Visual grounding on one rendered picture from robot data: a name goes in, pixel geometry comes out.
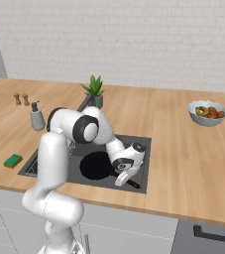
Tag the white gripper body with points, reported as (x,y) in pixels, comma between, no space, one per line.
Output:
(123,178)

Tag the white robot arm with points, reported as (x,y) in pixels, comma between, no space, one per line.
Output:
(53,158)

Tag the dark grey sink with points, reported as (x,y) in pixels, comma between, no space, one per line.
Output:
(84,180)

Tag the green sponge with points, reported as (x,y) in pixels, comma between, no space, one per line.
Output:
(13,160)

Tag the white cupboard front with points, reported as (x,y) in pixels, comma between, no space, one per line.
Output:
(130,231)

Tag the dark grey tap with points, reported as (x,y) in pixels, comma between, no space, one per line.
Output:
(85,103)

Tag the grey dishwasher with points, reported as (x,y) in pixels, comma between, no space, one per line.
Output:
(186,241)

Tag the green potted plant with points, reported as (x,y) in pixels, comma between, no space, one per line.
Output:
(95,89)

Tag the pale blue fruit bowl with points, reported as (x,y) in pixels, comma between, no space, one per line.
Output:
(205,121)

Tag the yellow-green fruit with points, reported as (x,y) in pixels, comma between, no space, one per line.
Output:
(201,110)

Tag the grey soap dispenser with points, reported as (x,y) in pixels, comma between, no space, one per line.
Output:
(37,119)

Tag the red fruit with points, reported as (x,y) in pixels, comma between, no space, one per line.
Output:
(212,111)

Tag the orange fruit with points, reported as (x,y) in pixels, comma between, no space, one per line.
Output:
(221,114)

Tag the brown wooden shaker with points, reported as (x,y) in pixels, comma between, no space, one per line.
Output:
(25,99)
(17,99)

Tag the white drawer run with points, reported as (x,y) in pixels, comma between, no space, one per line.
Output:
(5,225)

